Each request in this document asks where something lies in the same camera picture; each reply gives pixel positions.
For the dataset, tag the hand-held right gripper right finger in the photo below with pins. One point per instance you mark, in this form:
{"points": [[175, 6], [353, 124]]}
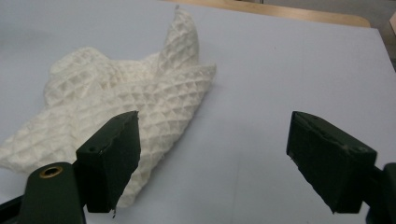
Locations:
{"points": [[330, 161]]}

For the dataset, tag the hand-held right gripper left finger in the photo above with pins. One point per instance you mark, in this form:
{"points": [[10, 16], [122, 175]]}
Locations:
{"points": [[109, 155]]}

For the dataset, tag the wooden table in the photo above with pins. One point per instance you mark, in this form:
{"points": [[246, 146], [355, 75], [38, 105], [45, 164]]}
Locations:
{"points": [[295, 12]]}

